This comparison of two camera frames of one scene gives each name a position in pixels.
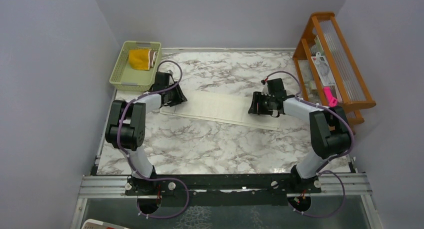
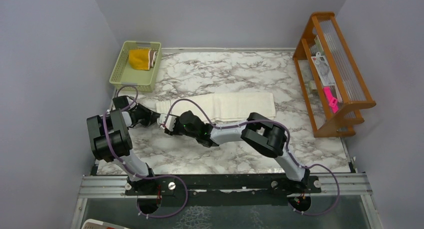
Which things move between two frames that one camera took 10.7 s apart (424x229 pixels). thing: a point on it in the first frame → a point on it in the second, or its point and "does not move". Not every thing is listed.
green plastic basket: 135,70 does not move
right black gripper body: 267,107 → 178,129
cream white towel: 224,106 does not move
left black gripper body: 172,96 → 143,115
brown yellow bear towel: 142,59 does not move
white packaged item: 323,70 does not move
